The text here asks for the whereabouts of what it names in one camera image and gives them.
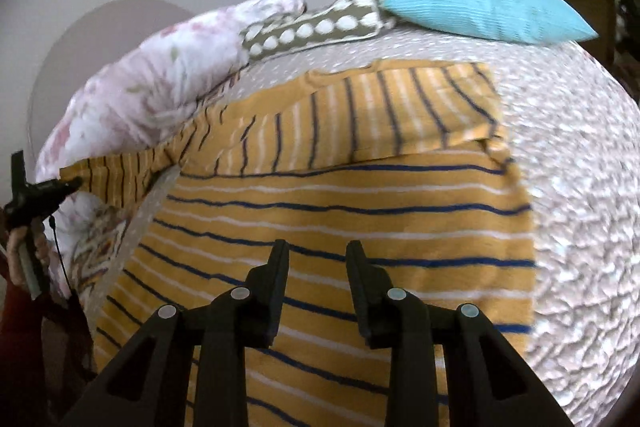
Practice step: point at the turquoise pillow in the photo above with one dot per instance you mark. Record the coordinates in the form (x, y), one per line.
(480, 7)

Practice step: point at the patterned bed sheet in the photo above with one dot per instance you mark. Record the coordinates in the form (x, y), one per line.
(95, 252)

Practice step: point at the person's left hand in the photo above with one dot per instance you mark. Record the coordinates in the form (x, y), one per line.
(15, 257)

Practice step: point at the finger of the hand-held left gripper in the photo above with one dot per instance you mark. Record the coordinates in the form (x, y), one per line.
(60, 189)

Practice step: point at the pink rounded headboard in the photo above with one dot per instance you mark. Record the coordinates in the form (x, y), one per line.
(90, 42)

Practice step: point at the beige quilted bed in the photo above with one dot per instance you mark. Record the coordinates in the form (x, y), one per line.
(575, 207)

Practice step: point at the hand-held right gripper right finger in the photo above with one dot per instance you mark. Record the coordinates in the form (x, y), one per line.
(356, 287)

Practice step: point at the olive white-patterned pillow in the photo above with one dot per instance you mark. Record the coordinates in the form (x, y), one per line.
(310, 29)

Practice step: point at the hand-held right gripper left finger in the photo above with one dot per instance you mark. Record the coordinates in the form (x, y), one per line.
(280, 287)

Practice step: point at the yellow striped shirt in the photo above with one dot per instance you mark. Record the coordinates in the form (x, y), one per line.
(350, 187)

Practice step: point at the person's left forearm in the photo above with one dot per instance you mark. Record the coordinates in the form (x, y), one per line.
(25, 357)

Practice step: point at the pink floral quilt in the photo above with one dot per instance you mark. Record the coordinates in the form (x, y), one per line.
(150, 77)

